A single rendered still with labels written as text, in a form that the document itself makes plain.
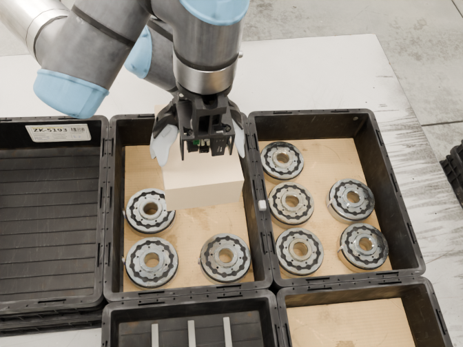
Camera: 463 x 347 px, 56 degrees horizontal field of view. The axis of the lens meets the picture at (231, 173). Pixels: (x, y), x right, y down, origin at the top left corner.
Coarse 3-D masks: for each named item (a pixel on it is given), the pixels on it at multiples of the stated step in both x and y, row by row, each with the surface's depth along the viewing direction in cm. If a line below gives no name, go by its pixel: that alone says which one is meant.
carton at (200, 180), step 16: (176, 144) 68; (176, 160) 67; (192, 160) 67; (208, 160) 67; (224, 160) 67; (176, 176) 65; (192, 176) 65; (208, 176) 66; (224, 176) 66; (240, 176) 66; (176, 192) 65; (192, 192) 66; (208, 192) 67; (224, 192) 68; (240, 192) 70; (176, 208) 70
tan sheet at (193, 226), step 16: (128, 160) 99; (144, 160) 100; (128, 176) 97; (144, 176) 97; (160, 176) 98; (128, 192) 95; (192, 208) 95; (208, 208) 95; (224, 208) 95; (240, 208) 96; (176, 224) 92; (192, 224) 93; (208, 224) 93; (224, 224) 94; (240, 224) 94; (128, 240) 90; (176, 240) 91; (192, 240) 91; (192, 256) 89; (224, 256) 90; (192, 272) 88; (128, 288) 85
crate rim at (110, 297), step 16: (240, 112) 97; (112, 128) 91; (112, 144) 91; (112, 160) 87; (112, 176) 85; (256, 176) 89; (112, 192) 84; (256, 192) 87; (112, 208) 82; (256, 208) 85; (112, 224) 80; (256, 224) 84; (112, 240) 79; (112, 256) 78; (176, 288) 76; (192, 288) 76; (208, 288) 76; (224, 288) 77; (240, 288) 77; (256, 288) 77
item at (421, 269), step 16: (256, 112) 97; (272, 112) 98; (288, 112) 98; (304, 112) 98; (320, 112) 99; (336, 112) 99; (352, 112) 100; (368, 112) 100; (256, 144) 93; (256, 160) 91; (384, 160) 94; (400, 192) 90; (400, 208) 88; (272, 240) 83; (416, 240) 85; (272, 256) 80; (416, 256) 83; (272, 272) 79; (368, 272) 81; (384, 272) 81; (400, 272) 81; (416, 272) 82
